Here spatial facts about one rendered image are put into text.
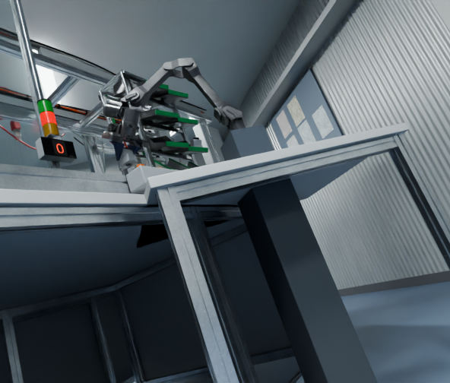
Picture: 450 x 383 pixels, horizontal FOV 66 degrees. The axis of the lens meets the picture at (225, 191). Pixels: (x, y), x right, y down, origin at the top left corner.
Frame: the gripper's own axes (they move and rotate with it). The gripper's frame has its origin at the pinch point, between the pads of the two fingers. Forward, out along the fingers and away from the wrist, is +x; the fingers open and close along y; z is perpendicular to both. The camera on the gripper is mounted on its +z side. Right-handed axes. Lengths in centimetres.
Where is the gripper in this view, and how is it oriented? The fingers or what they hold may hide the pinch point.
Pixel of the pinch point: (124, 153)
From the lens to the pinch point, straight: 140.8
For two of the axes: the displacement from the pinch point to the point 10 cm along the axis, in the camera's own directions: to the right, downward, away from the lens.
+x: -2.1, 9.8, 0.7
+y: -5.7, -0.7, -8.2
